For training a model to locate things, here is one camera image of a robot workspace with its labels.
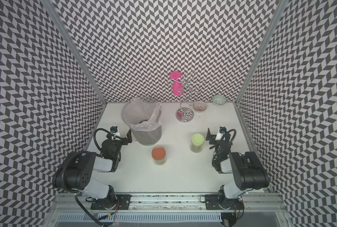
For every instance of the glass jar of mung beans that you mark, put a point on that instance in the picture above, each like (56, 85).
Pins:
(159, 160)

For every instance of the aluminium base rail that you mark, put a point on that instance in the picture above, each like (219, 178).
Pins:
(181, 209)

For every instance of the small brown glass bowl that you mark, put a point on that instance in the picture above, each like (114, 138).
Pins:
(199, 106)

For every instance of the silver wire glass rack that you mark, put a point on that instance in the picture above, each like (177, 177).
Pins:
(185, 113)

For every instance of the grey mesh trash bin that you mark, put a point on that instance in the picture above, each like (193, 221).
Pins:
(148, 138)

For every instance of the pink plastic wine glass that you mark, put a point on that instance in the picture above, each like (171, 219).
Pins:
(177, 85)

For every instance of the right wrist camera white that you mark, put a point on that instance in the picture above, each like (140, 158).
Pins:
(221, 133)

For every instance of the green jar lid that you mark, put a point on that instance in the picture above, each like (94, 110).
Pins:
(197, 140)

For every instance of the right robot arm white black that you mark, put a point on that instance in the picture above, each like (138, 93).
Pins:
(246, 168)

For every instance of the brown jar lid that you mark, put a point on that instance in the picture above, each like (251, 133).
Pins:
(158, 150)

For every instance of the clear plastic bin liner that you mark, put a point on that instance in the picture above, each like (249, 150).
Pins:
(142, 114)

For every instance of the glass jar with beans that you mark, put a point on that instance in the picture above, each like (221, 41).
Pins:
(196, 147)

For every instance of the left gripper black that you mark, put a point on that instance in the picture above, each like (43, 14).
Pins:
(125, 142)

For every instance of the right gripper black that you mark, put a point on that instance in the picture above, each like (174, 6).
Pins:
(212, 137)

